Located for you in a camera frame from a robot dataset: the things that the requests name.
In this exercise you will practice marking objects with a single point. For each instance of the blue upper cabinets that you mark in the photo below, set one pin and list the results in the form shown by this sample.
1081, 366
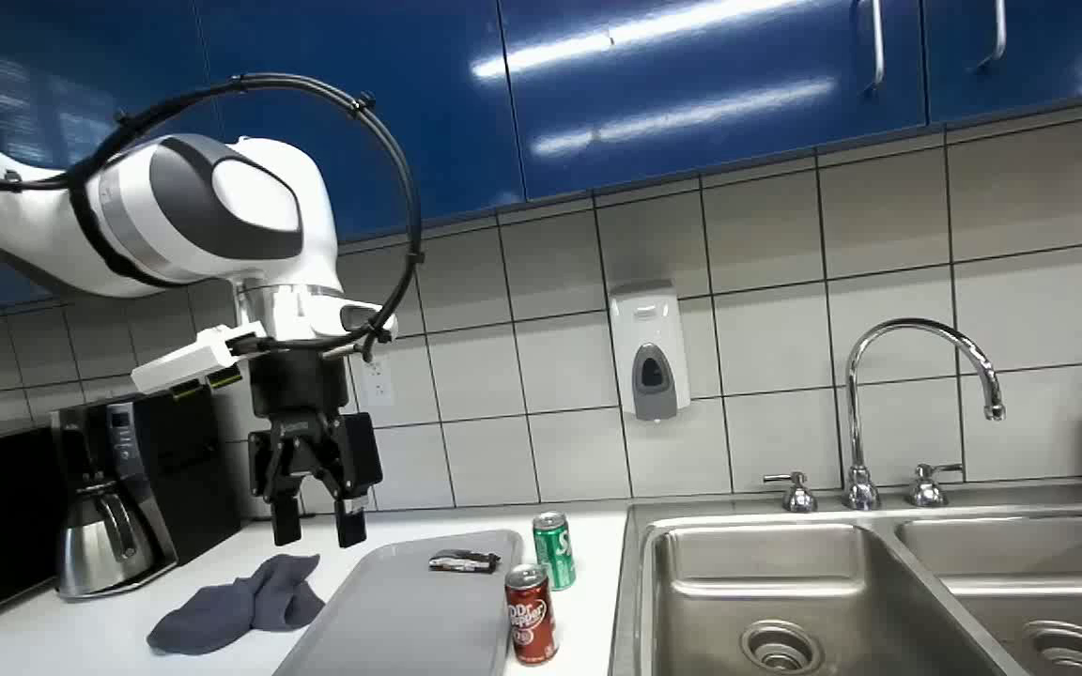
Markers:
505, 105

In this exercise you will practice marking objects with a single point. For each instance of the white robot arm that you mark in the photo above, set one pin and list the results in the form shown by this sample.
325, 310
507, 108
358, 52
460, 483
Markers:
252, 216

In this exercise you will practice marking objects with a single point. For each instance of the white wall soap dispenser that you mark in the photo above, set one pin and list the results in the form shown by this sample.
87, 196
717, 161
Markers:
652, 359

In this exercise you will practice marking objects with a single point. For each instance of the faucet handle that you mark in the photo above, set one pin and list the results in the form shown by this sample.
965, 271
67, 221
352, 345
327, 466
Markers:
926, 486
797, 495

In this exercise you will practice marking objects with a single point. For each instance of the stainless double sink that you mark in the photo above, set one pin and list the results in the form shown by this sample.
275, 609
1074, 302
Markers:
956, 593

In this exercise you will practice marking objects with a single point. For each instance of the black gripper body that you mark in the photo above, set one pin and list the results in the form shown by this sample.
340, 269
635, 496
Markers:
302, 399

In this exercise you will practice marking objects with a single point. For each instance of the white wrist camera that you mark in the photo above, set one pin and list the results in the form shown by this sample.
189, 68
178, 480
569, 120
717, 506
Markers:
208, 355

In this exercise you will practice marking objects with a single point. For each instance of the black coffee maker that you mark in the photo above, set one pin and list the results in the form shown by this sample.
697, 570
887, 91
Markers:
167, 456

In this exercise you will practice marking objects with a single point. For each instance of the small black flat object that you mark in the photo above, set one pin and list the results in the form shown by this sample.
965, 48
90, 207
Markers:
465, 562

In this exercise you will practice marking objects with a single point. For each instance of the dark blue cloth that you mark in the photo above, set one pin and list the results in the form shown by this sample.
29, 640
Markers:
272, 600

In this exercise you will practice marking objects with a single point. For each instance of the left faucet handle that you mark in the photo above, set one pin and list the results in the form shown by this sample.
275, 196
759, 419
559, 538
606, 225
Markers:
797, 495

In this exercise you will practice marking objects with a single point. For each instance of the green soda can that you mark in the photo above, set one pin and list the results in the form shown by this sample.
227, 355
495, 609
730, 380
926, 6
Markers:
553, 549

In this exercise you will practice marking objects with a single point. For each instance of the right faucet handle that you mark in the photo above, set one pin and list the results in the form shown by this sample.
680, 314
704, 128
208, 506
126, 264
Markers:
926, 486

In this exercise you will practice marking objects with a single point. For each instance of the chrome gooseneck faucet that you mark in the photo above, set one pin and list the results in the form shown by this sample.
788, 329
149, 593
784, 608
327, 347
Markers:
897, 425

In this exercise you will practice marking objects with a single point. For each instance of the steel coffee carafe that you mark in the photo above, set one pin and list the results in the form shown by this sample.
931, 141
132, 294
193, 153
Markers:
104, 543

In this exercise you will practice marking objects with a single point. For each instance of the grey plastic tray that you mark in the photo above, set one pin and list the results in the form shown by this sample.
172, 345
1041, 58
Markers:
397, 617

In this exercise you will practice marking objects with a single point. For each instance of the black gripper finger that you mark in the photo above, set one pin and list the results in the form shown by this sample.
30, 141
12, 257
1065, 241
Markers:
283, 508
352, 495

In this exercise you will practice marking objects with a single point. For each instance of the red soda can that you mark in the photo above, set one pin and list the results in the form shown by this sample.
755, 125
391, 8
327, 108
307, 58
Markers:
531, 614

